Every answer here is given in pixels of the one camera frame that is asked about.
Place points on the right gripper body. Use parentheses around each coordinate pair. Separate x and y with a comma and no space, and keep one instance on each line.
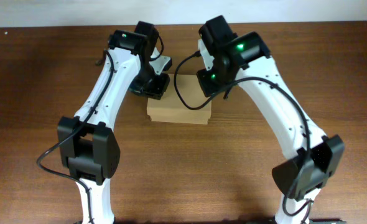
(211,81)

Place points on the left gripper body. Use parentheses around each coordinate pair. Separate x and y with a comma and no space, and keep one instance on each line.
(148,82)

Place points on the cardboard box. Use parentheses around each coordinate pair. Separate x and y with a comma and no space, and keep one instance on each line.
(170,109)

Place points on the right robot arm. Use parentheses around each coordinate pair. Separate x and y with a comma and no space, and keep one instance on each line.
(311,156)

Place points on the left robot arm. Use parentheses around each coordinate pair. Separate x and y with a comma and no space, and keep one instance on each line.
(89,148)

